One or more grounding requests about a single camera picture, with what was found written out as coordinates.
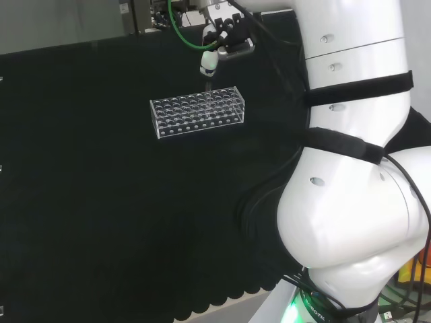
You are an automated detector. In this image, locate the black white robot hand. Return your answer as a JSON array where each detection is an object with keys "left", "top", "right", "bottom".
[{"left": 199, "top": 6, "right": 253, "bottom": 79}]

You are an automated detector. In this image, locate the clear glass test tube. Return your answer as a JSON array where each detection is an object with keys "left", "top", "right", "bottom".
[{"left": 205, "top": 76, "right": 213, "bottom": 112}]

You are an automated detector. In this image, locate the clear acrylic test tube rack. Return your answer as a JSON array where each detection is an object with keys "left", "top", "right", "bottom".
[{"left": 149, "top": 85, "right": 245, "bottom": 140}]

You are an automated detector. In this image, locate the grey metal cabinet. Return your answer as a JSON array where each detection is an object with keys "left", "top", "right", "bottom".
[{"left": 118, "top": 0, "right": 153, "bottom": 35}]

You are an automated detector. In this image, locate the pale board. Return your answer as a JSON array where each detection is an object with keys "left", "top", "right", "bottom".
[{"left": 0, "top": 0, "right": 126, "bottom": 55}]

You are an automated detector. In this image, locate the black bench cloth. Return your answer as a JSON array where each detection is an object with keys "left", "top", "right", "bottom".
[{"left": 0, "top": 9, "right": 431, "bottom": 321}]

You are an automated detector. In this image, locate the yellow stop button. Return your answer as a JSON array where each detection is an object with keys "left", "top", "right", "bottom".
[{"left": 396, "top": 252, "right": 431, "bottom": 284}]

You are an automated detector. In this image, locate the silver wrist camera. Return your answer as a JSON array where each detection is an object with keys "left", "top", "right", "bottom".
[{"left": 217, "top": 38, "right": 256, "bottom": 62}]

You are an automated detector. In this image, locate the green cable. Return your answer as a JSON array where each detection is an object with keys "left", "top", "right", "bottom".
[{"left": 167, "top": 0, "right": 211, "bottom": 52}]

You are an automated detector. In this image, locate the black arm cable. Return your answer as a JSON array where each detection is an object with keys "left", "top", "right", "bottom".
[{"left": 228, "top": 0, "right": 312, "bottom": 216}]

